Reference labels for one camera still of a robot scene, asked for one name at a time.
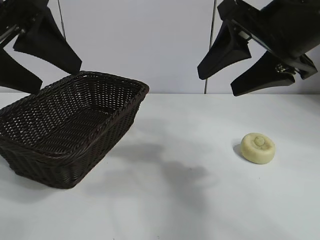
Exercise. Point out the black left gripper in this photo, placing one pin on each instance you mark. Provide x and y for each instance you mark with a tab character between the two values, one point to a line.
15	12

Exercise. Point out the dark brown wicker basket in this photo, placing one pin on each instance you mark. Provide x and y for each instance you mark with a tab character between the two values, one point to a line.
50	172

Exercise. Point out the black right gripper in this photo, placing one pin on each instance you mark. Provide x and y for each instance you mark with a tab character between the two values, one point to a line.
280	22

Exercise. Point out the pale yellow egg yolk pastry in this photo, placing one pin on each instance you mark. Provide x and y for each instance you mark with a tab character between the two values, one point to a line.
257	151

